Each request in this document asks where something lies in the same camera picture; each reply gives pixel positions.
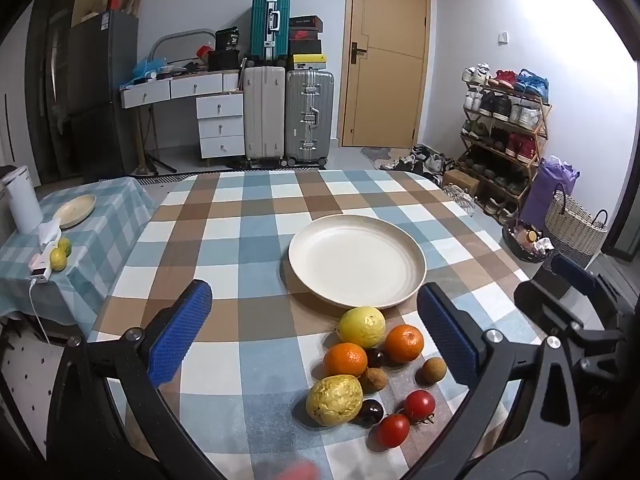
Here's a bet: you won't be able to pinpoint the grey fridge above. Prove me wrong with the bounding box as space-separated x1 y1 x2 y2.
66 11 140 182

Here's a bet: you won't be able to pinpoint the white kettle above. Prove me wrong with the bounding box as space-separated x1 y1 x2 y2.
0 165 45 235

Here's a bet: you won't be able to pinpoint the yellow-green lemon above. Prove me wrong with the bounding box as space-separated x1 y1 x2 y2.
336 306 387 349

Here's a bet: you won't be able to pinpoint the rows of racked shoes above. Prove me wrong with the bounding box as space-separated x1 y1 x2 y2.
460 63 551 218

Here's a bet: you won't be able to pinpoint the teal checked tablecloth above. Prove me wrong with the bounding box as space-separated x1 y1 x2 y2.
0 176 159 333

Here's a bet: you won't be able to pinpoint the orange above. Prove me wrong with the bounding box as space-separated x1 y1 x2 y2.
384 324 426 364
323 342 369 379

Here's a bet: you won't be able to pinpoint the white tissue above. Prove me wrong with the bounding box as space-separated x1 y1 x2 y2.
38 220 63 251

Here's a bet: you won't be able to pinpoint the grey metal arch frame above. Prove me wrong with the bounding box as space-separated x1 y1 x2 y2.
149 28 217 63

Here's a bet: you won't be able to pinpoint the white cable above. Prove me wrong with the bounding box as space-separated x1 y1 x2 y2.
29 282 53 346

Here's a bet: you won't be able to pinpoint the brown kiwi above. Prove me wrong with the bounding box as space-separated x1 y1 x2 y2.
415 357 448 387

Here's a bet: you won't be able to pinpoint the wrinkled yellow guava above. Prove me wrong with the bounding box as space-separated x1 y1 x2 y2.
305 374 364 427

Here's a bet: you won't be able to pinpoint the small cardboard box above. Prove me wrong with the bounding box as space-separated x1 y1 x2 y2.
442 168 481 198

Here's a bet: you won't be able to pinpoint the white power bank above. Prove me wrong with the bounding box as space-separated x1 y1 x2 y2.
28 254 55 285

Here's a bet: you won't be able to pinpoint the beige suitcase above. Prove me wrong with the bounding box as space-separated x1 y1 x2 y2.
243 64 287 165

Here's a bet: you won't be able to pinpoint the cream round plate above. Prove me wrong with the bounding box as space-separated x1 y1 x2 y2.
288 215 427 310

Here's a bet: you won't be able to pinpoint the white desk with drawers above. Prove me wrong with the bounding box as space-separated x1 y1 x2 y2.
119 69 247 169

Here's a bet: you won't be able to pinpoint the purple bag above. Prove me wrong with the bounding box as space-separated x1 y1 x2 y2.
522 155 581 228

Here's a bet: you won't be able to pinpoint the dark basket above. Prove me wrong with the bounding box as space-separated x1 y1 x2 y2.
501 217 556 264

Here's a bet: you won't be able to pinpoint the yellow black shoe box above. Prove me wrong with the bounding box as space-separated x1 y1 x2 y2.
289 54 328 72

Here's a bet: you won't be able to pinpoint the white perforated board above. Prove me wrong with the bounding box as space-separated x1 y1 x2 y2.
0 324 68 466

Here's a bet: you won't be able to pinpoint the wooden plate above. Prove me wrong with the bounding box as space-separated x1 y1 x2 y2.
53 194 97 229

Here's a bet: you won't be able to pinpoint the silver suitcase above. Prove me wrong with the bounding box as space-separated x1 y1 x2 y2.
284 68 335 169

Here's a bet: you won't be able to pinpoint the red cherry tomato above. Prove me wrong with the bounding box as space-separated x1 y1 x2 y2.
377 413 411 449
404 389 437 422

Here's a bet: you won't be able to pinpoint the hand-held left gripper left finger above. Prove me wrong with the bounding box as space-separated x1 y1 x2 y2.
46 279 226 480

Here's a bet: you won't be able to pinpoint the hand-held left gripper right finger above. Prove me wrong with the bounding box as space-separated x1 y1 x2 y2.
400 282 584 480

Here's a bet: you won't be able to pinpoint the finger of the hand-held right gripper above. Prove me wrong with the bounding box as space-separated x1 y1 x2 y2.
514 280 585 342
551 254 640 332

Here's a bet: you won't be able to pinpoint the teal suitcase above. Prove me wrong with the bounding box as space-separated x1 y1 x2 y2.
250 0 292 61

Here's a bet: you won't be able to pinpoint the wooden door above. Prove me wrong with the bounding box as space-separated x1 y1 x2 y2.
337 0 432 150

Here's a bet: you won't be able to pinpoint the blue plastic bag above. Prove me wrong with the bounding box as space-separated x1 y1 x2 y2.
132 56 168 83

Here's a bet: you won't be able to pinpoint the pile of loose shoes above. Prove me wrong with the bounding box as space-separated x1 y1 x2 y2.
378 144 458 186

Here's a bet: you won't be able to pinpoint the grey door mat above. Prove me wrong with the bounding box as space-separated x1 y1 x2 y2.
361 145 396 166

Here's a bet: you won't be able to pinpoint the black bag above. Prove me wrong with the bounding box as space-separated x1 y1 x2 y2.
207 49 242 73

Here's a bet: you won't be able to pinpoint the woven basket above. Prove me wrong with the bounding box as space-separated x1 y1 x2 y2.
542 182 609 270

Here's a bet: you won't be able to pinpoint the wooden shoe rack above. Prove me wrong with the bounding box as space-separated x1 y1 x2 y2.
457 80 552 222

